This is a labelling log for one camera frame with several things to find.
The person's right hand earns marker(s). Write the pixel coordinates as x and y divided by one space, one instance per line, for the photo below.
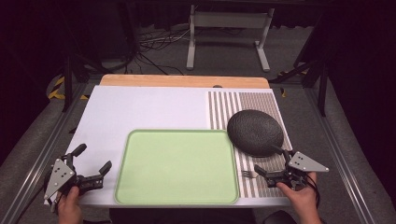
300 199

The person's left hand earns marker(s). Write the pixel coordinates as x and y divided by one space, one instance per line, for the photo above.
70 205

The white board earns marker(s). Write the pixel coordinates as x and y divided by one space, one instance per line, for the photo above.
140 109

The light green tray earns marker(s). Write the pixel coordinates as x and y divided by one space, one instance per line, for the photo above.
177 168

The white metal stand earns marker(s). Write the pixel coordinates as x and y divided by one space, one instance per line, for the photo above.
230 19

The aluminium rail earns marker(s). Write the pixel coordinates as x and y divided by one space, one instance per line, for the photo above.
336 149
43 155

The silver fork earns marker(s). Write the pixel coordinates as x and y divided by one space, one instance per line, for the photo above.
250 174

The black metal stand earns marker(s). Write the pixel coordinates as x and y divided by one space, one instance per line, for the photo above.
320 77
67 84

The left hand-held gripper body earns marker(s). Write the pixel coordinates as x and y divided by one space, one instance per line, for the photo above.
59 175

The striped placemat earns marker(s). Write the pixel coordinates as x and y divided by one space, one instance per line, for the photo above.
224 105

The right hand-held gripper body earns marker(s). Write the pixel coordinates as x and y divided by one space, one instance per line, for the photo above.
306 163

